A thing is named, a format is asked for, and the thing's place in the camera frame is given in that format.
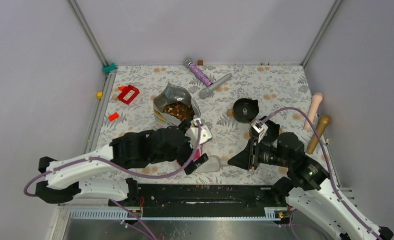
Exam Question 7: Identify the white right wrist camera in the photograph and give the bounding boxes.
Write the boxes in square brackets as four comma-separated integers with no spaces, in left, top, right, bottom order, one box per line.
[250,119,268,143]

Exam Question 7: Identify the clear plastic scoop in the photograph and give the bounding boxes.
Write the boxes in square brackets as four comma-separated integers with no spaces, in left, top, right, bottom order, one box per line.
[195,155,229,173]

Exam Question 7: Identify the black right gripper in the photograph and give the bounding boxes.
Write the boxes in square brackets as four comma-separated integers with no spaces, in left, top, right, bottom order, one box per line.
[227,135,291,170]

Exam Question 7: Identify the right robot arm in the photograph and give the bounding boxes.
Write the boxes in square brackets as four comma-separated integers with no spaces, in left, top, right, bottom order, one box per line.
[228,132,394,240]

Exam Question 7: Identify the wooden bowl stand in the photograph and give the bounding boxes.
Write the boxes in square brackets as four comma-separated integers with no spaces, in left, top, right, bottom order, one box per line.
[226,108,233,118]

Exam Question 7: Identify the purple glitter microphone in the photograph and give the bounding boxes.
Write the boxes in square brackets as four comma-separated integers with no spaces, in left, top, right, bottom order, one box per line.
[183,59,213,87]

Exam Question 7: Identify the red toy block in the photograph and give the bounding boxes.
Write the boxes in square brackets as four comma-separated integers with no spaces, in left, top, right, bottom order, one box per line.
[118,85,140,105]

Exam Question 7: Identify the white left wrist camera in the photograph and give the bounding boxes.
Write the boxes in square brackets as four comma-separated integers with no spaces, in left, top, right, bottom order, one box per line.
[185,118,213,148]

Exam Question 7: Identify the gold microphone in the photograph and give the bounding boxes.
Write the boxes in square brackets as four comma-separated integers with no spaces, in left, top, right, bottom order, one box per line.
[306,114,331,155]

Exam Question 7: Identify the pink microphone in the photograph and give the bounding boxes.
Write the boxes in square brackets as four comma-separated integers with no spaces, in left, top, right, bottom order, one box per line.
[304,92,323,131]

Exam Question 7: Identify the grey microphone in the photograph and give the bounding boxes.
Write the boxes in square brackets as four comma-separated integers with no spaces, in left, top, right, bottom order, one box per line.
[199,73,233,99]

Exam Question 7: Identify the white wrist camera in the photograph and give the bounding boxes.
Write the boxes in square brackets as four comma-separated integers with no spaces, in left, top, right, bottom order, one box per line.
[250,119,268,143]
[185,118,213,148]

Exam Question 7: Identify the teal clip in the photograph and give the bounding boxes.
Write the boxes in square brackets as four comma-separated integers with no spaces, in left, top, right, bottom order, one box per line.
[102,63,117,74]

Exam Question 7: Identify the small orange block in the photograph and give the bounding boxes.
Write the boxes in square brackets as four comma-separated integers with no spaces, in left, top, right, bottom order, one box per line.
[108,112,120,122]

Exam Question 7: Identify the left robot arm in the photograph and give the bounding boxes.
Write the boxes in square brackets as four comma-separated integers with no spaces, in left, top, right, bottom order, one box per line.
[34,118,212,206]

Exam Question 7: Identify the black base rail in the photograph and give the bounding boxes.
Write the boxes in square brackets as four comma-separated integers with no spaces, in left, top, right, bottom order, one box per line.
[119,183,288,218]

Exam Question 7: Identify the black bowl paw print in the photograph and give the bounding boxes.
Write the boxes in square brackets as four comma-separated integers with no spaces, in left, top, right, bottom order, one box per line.
[259,119,280,143]

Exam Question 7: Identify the pet food bag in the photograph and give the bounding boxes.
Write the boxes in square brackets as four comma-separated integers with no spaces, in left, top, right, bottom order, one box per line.
[153,83,201,129]

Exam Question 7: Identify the black bowl fishbone print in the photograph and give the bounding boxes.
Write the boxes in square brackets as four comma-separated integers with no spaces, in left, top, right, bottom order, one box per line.
[232,98,259,123]

